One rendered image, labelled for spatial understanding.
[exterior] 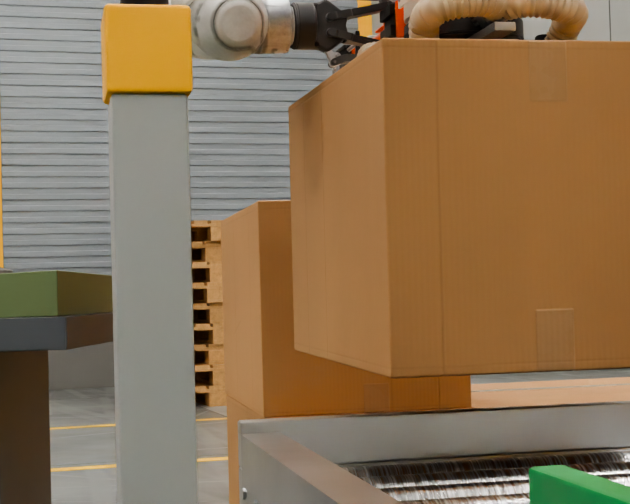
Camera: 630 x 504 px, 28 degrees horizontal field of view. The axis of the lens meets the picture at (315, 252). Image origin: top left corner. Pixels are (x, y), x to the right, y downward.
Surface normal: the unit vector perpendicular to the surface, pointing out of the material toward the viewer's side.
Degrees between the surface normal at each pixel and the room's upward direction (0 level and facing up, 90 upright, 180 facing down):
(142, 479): 90
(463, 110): 91
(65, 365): 90
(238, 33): 107
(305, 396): 90
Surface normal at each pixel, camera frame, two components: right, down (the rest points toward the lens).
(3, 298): -0.06, -0.03
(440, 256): 0.20, -0.02
